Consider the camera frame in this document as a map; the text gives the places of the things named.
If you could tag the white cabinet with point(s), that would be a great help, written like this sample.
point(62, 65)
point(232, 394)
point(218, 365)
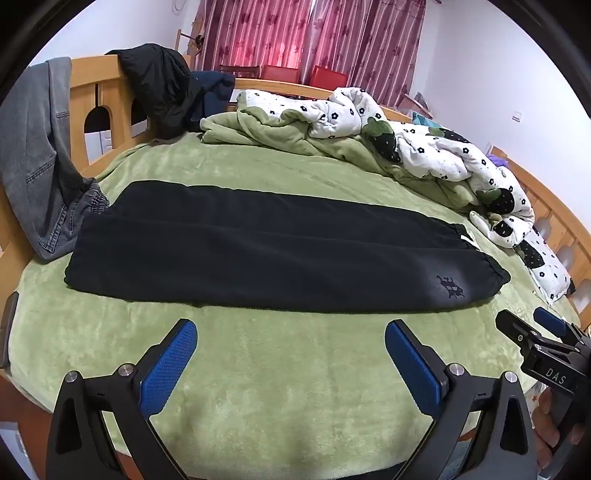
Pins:
point(98, 145)

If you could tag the navy blue garment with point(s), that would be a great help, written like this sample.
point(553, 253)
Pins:
point(210, 92)

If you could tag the crumpled green blanket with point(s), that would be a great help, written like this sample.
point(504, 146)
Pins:
point(277, 134)

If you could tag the wooden bed frame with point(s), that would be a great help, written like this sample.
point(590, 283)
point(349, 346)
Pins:
point(85, 92)

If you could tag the red patterned curtains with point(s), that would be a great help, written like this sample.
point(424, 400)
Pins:
point(277, 37)

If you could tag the teal cloth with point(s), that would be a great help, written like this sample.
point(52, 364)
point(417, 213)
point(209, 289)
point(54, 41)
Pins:
point(421, 119)

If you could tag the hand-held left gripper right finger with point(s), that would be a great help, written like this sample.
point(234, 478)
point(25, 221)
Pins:
point(415, 369)

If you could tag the green fleece bed blanket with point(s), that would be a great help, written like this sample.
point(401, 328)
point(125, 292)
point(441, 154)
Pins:
point(277, 369)

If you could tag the black jacket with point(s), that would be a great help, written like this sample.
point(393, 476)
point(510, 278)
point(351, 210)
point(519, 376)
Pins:
point(152, 83)

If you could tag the wooden coat rack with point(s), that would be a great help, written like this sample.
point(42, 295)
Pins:
point(187, 44)

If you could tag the dark flat object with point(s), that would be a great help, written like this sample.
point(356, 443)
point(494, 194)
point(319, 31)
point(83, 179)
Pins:
point(9, 332)

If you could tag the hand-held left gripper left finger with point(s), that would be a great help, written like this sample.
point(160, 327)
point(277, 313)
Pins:
point(168, 364)

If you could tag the white flower print quilt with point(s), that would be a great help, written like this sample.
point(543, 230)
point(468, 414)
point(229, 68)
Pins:
point(443, 157)

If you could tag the purple cloth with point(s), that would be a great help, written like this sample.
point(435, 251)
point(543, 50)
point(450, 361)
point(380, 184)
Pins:
point(498, 161)

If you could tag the black pants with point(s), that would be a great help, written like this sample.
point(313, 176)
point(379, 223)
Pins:
point(277, 249)

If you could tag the person's right hand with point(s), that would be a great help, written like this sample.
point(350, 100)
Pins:
point(547, 431)

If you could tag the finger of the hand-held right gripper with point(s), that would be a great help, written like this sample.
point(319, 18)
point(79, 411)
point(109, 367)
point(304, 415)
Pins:
point(513, 328)
point(550, 321)

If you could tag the red chair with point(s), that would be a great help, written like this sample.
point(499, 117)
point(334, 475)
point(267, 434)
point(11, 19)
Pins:
point(279, 74)
point(328, 76)

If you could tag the grey jeans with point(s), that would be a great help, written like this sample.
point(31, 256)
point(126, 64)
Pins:
point(32, 138)

